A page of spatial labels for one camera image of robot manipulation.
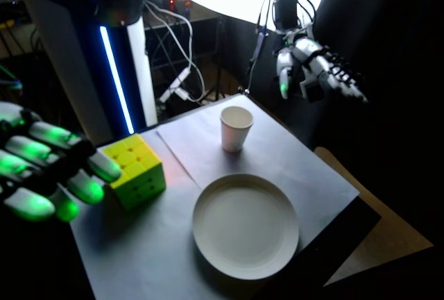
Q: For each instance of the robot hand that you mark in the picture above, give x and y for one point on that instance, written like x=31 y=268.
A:
x=31 y=147
x=308 y=51

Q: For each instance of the white paper cup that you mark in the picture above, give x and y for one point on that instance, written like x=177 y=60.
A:
x=236 y=130

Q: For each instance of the Rubik's cube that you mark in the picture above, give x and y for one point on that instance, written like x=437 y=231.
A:
x=135 y=171

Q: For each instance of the round white plate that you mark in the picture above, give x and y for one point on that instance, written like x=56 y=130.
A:
x=246 y=227

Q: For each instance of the white column with blue light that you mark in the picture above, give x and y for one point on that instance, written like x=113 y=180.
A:
x=69 y=71

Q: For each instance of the black curtain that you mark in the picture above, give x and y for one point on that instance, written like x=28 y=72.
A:
x=388 y=18

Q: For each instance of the black shelf rack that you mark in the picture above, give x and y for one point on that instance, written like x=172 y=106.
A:
x=208 y=50

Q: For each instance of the white paper sheet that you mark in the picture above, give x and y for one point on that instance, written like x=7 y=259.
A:
x=145 y=244
x=295 y=161

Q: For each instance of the white power adapter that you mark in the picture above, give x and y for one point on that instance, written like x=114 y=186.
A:
x=177 y=84

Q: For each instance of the black box with red light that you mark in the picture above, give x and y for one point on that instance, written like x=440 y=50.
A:
x=177 y=5

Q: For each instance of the wooden board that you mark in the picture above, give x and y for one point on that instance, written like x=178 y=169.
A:
x=378 y=230

